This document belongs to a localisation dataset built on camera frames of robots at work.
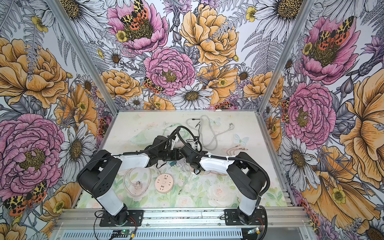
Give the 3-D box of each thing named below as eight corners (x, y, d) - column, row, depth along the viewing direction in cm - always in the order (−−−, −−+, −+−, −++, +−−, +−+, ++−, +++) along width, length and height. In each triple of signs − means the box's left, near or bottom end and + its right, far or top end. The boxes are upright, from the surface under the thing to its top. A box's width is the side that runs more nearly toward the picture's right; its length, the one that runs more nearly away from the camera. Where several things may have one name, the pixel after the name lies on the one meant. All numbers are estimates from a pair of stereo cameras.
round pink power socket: (154, 193, 83) (153, 191, 81) (157, 175, 90) (156, 173, 88) (172, 193, 83) (172, 191, 81) (174, 175, 90) (174, 173, 88)
